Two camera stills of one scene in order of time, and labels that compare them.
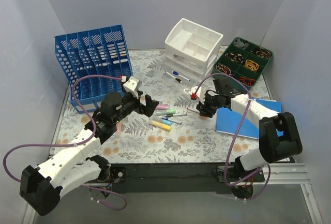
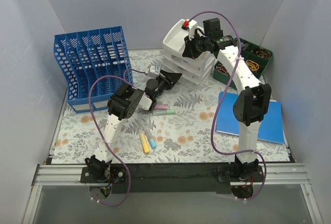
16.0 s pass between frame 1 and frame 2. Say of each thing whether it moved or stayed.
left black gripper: moved
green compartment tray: stayed
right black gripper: moved
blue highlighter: moved
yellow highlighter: moved
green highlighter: stayed
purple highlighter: stayed
